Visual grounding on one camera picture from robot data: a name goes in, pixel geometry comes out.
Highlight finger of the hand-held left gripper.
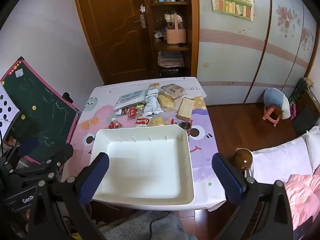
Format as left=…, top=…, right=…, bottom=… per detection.
left=0, top=137, right=40, bottom=166
left=35, top=143, right=74, bottom=182

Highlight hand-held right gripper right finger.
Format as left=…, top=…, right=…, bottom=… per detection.
left=212, top=152, right=293, bottom=240

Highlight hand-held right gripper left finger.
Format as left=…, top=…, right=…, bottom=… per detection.
left=27, top=152, right=110, bottom=240

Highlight white plastic bin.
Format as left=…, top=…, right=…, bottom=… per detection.
left=89, top=125, right=195, bottom=211

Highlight dark snack packet red edges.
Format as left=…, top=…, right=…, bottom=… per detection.
left=178, top=120, right=193, bottom=133

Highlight red white snack packet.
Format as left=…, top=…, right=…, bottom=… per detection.
left=135, top=117, right=149, bottom=128

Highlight brown cracker package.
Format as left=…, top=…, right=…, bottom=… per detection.
left=176, top=97, right=196, bottom=121

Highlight clear zip bag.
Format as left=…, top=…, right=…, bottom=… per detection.
left=114, top=89, right=148, bottom=110

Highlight white brown bread package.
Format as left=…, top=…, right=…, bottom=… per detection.
left=161, top=84, right=188, bottom=98

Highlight brown wooden bedpost knob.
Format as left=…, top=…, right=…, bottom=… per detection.
left=234, top=148, right=253, bottom=172

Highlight pink framed green chalkboard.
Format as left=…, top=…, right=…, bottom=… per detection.
left=0, top=57, right=83, bottom=165

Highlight white black dotted board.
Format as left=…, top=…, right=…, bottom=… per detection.
left=0, top=84, right=21, bottom=128

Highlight large white pillow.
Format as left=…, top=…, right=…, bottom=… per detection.
left=236, top=130, right=313, bottom=189

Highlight cartoon print tablecloth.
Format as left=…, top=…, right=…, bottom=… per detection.
left=61, top=77, right=227, bottom=212

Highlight grey fluffy cloth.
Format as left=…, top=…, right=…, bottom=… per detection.
left=97, top=210, right=198, bottom=240

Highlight pink blanket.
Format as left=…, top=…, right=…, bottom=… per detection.
left=284, top=166, right=320, bottom=240

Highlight pink plastic stool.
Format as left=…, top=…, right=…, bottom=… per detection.
left=262, top=106, right=283, bottom=127

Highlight blue white cushion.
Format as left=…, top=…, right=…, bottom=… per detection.
left=264, top=87, right=290, bottom=119

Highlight dark storage box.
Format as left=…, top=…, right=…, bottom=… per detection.
left=291, top=105, right=319, bottom=137

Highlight floral sliding wardrobe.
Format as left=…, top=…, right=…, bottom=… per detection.
left=197, top=0, right=320, bottom=105

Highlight stack of folded towels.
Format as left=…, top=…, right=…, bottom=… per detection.
left=157, top=51, right=185, bottom=68

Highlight small toy figure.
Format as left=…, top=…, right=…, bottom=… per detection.
left=154, top=30, right=167, bottom=42

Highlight wooden corner shelf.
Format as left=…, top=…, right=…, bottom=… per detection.
left=145, top=0, right=199, bottom=79

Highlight black cable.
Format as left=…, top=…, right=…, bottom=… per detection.
left=149, top=211, right=172, bottom=240

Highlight pink handled basket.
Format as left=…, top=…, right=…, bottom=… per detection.
left=165, top=11, right=187, bottom=45

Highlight silver door handle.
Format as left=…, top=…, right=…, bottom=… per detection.
left=133, top=14, right=147, bottom=28

